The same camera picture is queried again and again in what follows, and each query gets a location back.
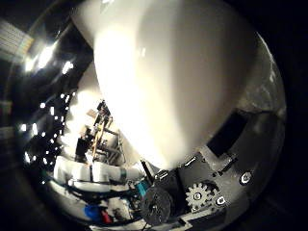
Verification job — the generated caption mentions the white spray bottle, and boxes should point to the white spray bottle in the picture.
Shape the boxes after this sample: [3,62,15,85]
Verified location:
[70,0,260,171]

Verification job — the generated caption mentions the red plug connector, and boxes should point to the red plug connector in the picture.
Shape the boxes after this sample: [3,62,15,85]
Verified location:
[100,209,114,225]

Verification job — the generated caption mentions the blue plug connector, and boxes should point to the blue plug connector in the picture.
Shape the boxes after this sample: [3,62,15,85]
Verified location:
[84,203,104,223]

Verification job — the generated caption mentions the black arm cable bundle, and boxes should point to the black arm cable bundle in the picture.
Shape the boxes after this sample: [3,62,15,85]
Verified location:
[66,180,137,199]

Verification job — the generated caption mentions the cluttered equipment rack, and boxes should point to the cluttered equipment rack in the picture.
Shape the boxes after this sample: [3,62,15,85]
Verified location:
[74,99,125,165]

